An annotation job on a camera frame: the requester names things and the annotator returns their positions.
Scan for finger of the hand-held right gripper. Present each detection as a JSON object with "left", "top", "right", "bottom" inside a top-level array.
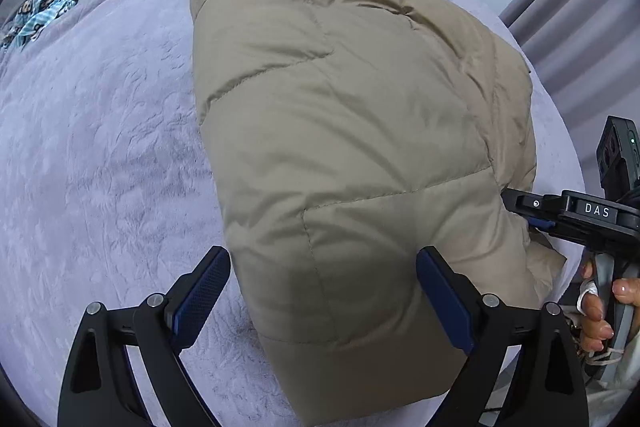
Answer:
[{"left": 501, "top": 188, "right": 566, "bottom": 231}]

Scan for grey curtain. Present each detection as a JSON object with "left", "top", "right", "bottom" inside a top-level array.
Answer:
[{"left": 500, "top": 0, "right": 640, "bottom": 128}]

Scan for lavender bed blanket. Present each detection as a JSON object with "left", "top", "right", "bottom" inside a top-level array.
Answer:
[{"left": 0, "top": 0, "right": 588, "bottom": 427}]

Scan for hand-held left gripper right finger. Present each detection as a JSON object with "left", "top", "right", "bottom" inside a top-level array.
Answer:
[{"left": 416, "top": 246, "right": 591, "bottom": 427}]

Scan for beige puffer jacket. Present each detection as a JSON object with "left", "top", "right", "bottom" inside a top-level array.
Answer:
[{"left": 189, "top": 0, "right": 568, "bottom": 425}]

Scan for person's right hand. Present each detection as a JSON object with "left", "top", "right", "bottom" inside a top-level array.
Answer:
[{"left": 575, "top": 263, "right": 640, "bottom": 356}]

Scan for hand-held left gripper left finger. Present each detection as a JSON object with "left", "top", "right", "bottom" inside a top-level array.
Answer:
[{"left": 57, "top": 246, "right": 232, "bottom": 427}]

